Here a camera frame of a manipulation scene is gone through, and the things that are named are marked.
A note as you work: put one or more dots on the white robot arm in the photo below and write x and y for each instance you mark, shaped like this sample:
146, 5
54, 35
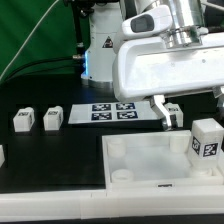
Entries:
105, 22

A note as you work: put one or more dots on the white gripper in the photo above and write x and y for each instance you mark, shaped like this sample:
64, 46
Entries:
167, 50

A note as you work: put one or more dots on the white front fence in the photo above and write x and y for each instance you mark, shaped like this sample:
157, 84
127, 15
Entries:
92, 204

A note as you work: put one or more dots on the white left block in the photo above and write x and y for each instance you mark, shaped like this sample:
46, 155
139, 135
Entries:
2, 157

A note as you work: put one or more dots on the white marker sheet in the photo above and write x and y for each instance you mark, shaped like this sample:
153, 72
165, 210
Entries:
111, 112

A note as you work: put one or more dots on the white square tabletop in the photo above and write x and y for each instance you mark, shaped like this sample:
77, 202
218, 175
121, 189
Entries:
156, 159

